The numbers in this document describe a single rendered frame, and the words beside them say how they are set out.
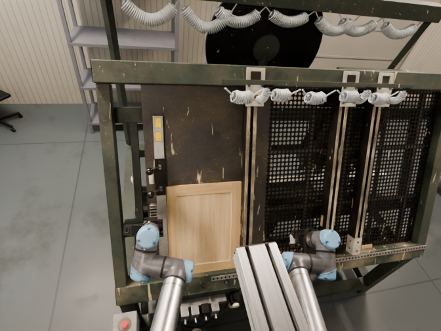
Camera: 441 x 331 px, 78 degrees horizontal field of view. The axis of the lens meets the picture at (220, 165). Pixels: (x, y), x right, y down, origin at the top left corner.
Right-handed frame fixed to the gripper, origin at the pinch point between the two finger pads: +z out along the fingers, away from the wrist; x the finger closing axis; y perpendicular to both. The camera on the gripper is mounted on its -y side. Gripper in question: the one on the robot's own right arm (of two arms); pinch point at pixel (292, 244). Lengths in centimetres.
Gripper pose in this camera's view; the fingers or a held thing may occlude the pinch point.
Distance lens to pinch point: 149.9
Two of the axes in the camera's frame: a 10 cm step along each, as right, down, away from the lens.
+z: -2.2, 2.8, 9.3
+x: -9.7, 0.5, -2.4
